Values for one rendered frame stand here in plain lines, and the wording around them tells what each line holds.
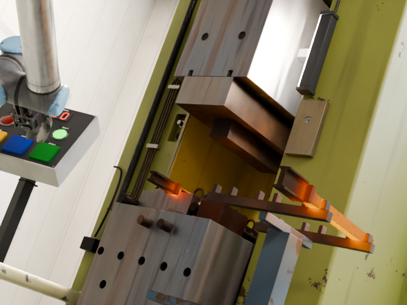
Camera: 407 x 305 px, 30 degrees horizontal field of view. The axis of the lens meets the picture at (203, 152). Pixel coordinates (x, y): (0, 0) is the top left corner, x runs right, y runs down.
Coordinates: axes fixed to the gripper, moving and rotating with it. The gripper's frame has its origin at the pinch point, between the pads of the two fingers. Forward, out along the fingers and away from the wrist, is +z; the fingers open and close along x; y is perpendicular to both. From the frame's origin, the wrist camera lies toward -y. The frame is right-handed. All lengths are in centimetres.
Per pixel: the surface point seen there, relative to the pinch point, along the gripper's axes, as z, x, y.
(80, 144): 8.3, 6.9, -9.2
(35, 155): 5.2, -1.6, 3.6
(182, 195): 2, 50, 6
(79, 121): 5.9, 2.7, -16.5
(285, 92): -8, 66, -38
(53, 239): 328, -177, -196
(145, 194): 8.1, 36.5, 4.1
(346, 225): -31, 101, 31
